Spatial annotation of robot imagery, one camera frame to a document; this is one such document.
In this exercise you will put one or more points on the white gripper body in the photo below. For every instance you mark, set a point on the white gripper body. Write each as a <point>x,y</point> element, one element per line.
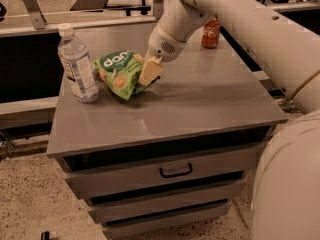
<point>162,45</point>

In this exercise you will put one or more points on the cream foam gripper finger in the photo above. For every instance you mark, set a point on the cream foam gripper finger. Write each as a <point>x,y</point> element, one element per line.
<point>152,68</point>

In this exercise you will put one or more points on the green rice chip bag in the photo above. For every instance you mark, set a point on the green rice chip bag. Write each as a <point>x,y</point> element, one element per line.
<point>120,71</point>

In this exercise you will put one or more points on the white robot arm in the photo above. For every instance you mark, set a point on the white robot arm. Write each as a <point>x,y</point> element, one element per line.
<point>286,194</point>

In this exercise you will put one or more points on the clear plastic water bottle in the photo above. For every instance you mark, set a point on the clear plastic water bottle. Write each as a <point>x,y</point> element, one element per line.
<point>74,57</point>

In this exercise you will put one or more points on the red cola can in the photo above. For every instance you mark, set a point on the red cola can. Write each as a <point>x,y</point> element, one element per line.
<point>211,33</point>

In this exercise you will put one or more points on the grey drawer cabinet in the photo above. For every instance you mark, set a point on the grey drawer cabinet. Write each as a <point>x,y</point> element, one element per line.
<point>207,109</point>

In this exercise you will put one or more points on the grey metal railing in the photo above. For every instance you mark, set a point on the grey metal railing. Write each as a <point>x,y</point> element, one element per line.
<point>83,17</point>

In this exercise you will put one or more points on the black drawer handle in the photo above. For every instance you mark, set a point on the black drawer handle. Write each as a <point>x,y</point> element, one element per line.
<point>176,172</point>

